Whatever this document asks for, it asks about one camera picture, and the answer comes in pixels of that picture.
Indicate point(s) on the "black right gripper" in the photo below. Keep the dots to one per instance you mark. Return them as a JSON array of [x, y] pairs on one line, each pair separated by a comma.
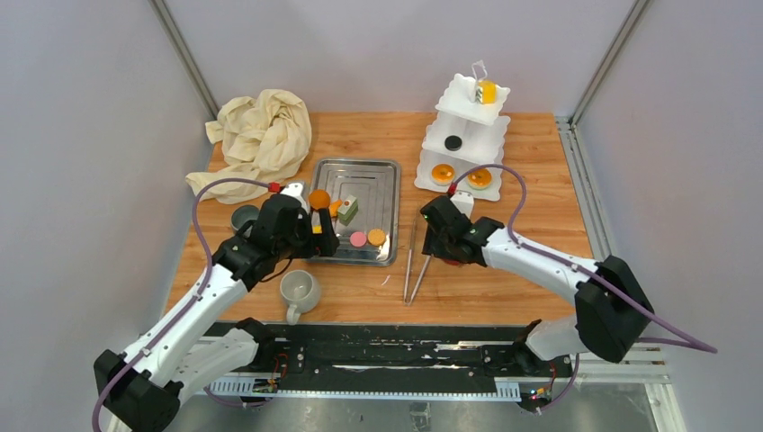
[[432, 247]]

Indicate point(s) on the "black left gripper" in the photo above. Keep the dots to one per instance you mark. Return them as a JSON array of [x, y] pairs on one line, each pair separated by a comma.
[[328, 240]]

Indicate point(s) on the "pink sandwich cookie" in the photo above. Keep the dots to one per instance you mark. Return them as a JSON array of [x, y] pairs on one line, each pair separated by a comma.
[[358, 239]]

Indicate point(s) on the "green layered cake slice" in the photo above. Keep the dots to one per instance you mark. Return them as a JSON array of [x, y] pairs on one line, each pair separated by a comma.
[[347, 210]]

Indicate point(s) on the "yellow round biscuit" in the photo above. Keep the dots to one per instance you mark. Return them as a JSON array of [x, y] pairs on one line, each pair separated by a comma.
[[376, 237]]

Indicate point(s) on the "white ceramic mug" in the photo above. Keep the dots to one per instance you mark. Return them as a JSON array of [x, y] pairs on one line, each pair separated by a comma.
[[300, 292]]

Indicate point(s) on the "orange topped tart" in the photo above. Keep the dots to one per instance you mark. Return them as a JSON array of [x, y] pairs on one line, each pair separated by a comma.
[[480, 179], [442, 174]]

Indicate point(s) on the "black sandwich cookie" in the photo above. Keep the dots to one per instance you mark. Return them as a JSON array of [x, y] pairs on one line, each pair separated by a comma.
[[453, 143]]

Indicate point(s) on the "yellow cake slice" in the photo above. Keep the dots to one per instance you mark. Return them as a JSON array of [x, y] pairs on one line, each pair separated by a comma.
[[486, 92]]

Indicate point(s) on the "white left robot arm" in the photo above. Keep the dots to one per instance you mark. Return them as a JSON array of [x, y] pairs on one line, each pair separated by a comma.
[[147, 383]]

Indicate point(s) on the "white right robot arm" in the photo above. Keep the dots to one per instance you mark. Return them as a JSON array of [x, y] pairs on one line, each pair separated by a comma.
[[582, 332]]

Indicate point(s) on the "orange ball fruit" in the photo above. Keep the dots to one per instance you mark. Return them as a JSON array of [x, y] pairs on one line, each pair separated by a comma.
[[319, 200]]

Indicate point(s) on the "stainless steel tray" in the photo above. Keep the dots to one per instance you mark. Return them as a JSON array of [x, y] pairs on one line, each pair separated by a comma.
[[375, 185]]

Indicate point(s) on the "grey metal cup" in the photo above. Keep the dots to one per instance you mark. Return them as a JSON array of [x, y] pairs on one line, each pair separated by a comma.
[[242, 215]]

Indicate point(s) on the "white three-tier dessert stand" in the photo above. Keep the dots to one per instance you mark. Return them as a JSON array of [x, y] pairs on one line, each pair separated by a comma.
[[482, 128]]

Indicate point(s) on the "cream crumpled cloth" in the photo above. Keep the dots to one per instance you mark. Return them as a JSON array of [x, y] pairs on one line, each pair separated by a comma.
[[263, 138]]

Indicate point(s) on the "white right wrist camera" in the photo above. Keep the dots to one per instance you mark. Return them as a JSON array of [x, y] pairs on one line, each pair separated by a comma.
[[464, 202]]

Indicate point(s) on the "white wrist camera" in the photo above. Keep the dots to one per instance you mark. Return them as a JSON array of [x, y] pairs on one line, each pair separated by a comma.
[[464, 202], [298, 191]]

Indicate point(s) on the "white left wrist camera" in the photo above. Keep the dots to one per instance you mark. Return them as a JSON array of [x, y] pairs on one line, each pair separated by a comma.
[[298, 191]]

